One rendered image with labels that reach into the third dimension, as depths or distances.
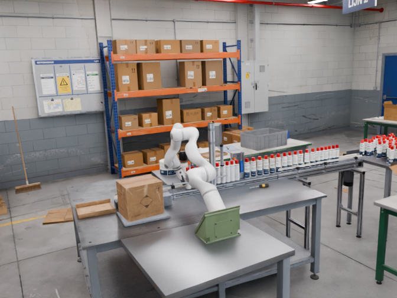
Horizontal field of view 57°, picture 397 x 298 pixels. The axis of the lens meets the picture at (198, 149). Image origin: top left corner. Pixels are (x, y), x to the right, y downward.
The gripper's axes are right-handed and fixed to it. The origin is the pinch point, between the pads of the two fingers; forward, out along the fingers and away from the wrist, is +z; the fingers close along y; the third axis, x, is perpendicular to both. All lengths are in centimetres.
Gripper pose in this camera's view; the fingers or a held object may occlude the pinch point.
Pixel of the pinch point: (183, 182)
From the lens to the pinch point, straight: 341.4
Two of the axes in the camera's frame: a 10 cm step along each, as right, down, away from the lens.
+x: -8.5, 4.4, -2.9
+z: 3.4, 8.8, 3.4
